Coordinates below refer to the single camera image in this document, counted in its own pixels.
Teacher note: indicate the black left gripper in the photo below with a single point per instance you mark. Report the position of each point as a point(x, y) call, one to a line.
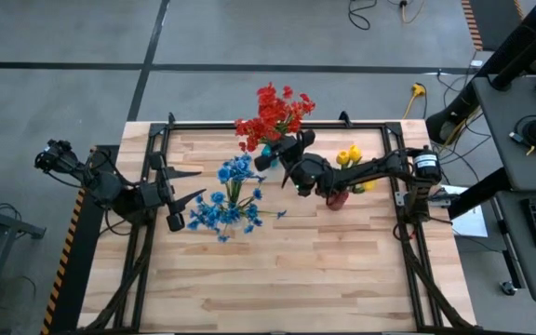
point(156, 195)

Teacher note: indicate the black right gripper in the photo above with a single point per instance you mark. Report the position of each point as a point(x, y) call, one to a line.
point(312, 174)

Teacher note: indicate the red ribbed glass vase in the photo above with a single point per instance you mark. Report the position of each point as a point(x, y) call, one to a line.
point(338, 201)

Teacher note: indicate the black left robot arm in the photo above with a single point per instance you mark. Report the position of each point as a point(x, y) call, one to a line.
point(110, 188)

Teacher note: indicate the teal glass vase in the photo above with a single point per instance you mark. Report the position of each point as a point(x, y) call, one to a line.
point(267, 151)

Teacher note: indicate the clear faceted glass vase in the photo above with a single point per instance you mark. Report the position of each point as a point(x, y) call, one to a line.
point(237, 221)

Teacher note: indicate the grey metal mounting plate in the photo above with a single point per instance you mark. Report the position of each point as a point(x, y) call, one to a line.
point(400, 199)

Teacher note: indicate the black hazard-striped floor mat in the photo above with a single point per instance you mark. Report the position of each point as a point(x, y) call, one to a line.
point(86, 251)

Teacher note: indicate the white paper sheet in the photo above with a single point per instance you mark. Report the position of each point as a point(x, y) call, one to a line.
point(473, 228)

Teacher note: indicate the black desk leg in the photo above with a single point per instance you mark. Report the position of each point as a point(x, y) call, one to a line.
point(482, 193)

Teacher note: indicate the grey metal side table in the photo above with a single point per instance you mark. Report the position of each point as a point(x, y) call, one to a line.
point(3, 219)

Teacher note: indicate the white power adapter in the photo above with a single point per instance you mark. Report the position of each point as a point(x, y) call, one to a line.
point(476, 63)

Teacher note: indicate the orange black striped strip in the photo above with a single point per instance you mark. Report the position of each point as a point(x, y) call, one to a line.
point(472, 25)

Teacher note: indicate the black caster wheel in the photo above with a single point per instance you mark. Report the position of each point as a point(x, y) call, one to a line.
point(508, 288)

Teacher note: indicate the black tower fan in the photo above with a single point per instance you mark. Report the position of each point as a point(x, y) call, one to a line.
point(505, 53)

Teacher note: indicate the black aluminium table frame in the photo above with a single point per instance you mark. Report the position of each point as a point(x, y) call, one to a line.
point(203, 126)

